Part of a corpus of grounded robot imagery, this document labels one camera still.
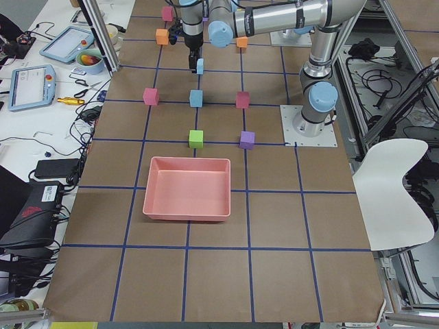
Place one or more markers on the black scissors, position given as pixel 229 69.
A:
pixel 83 92

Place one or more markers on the gold metal cylinder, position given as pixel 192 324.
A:
pixel 72 101

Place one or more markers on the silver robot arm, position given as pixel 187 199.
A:
pixel 227 22
pixel 319 95

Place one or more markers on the light blue foam block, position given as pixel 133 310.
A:
pixel 200 66
pixel 196 98

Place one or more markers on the white chair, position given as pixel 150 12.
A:
pixel 391 216

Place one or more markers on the black power adapter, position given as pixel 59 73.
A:
pixel 60 168

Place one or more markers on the aluminium frame post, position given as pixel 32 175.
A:
pixel 97 25

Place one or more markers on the light purple foam block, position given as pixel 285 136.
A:
pixel 247 140

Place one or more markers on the orange foam block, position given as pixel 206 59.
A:
pixel 162 37
pixel 242 42

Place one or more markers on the magenta foam block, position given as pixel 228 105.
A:
pixel 167 13

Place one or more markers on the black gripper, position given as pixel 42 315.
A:
pixel 193 41

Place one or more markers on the pink plastic tray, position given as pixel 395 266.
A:
pixel 188 189

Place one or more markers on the dark pink foam block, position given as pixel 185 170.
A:
pixel 242 100

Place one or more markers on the black computer box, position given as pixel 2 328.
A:
pixel 27 214

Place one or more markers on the green foam block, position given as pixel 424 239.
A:
pixel 196 139

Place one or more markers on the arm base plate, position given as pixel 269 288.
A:
pixel 289 38
pixel 297 132

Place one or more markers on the blue teach pendant tablet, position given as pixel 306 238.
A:
pixel 65 47
pixel 32 87

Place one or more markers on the light blue bowl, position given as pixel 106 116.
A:
pixel 90 61

